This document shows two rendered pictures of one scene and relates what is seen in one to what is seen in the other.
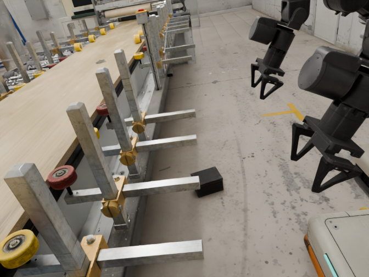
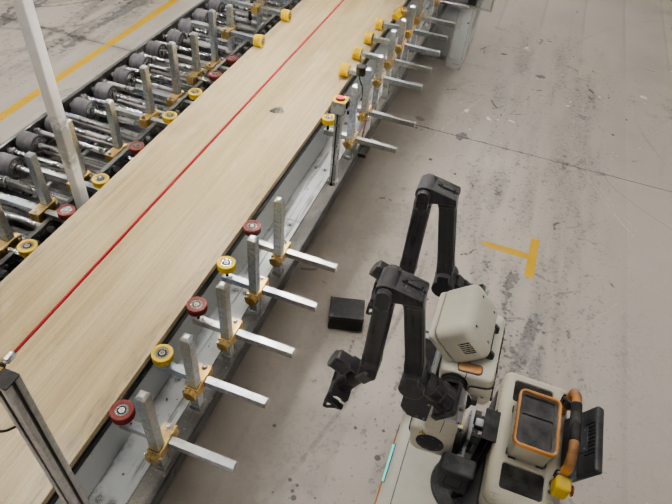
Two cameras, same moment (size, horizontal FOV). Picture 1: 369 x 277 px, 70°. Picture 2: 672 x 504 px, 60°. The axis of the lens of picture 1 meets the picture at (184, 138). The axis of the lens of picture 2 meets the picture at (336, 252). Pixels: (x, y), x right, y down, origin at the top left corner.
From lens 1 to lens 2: 1.57 m
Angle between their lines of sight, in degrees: 16
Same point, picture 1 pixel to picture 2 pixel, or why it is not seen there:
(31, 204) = (186, 352)
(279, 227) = (391, 401)
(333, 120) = (340, 380)
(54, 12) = not seen: outside the picture
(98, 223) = (209, 339)
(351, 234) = not seen: hidden behind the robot
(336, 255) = (400, 449)
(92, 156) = (222, 313)
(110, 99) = (252, 258)
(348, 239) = not seen: hidden behind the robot
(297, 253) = (390, 433)
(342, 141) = (340, 391)
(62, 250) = (190, 373)
